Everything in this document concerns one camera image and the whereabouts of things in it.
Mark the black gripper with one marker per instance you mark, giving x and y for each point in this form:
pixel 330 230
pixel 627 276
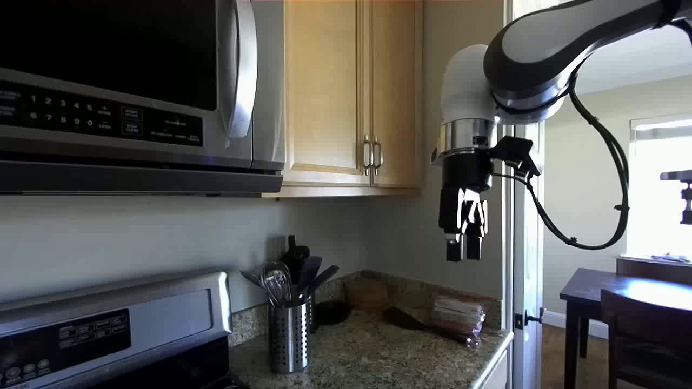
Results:
pixel 467 191

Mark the wide wooden cupboard door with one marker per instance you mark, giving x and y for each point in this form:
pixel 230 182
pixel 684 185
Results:
pixel 322 87

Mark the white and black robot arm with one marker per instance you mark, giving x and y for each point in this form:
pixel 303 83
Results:
pixel 548 44

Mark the light wooden cupboard body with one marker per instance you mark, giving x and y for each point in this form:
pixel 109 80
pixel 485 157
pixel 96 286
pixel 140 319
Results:
pixel 339 191

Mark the narrow wooden cupboard door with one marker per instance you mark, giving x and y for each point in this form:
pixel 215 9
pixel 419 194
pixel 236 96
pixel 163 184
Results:
pixel 396 87

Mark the white door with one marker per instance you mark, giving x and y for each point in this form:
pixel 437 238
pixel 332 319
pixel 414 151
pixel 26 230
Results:
pixel 529 272

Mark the clear plastic bread bag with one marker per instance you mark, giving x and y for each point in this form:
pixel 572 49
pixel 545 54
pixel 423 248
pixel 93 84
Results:
pixel 459 319

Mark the black door lever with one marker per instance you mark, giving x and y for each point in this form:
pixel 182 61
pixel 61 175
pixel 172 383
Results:
pixel 527 317

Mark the brown round bowl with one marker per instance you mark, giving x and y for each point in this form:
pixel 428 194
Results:
pixel 369 292

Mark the dark wooden dining table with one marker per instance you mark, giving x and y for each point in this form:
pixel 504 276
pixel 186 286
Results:
pixel 584 288

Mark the black spatula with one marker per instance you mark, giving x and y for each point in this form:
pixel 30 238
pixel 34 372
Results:
pixel 326 274

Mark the black spoon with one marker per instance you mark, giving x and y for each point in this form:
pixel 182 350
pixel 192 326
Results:
pixel 311 270

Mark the perforated steel utensil holder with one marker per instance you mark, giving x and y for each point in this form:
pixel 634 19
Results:
pixel 289 338
pixel 312 315

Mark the tall black turner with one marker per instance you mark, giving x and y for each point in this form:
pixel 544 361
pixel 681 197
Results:
pixel 295 255

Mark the dark wooden chair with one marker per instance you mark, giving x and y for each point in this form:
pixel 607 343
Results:
pixel 651 270
pixel 649 338

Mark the metal whisk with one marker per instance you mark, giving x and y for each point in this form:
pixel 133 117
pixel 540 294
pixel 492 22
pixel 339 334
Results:
pixel 276 284

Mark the bright window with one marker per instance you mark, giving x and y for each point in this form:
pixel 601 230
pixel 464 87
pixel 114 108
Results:
pixel 660 185

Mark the grey metal turner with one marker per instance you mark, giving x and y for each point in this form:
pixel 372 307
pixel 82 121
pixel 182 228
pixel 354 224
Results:
pixel 255 276

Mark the stainless steel stove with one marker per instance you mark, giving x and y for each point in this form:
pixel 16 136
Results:
pixel 109 324

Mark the stainless steel microwave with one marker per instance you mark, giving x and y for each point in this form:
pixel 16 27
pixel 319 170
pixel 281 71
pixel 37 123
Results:
pixel 109 87

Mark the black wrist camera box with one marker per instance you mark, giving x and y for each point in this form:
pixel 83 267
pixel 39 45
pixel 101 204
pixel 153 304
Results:
pixel 515 151

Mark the black camera on stand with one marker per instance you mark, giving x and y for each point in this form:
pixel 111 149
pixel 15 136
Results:
pixel 684 194

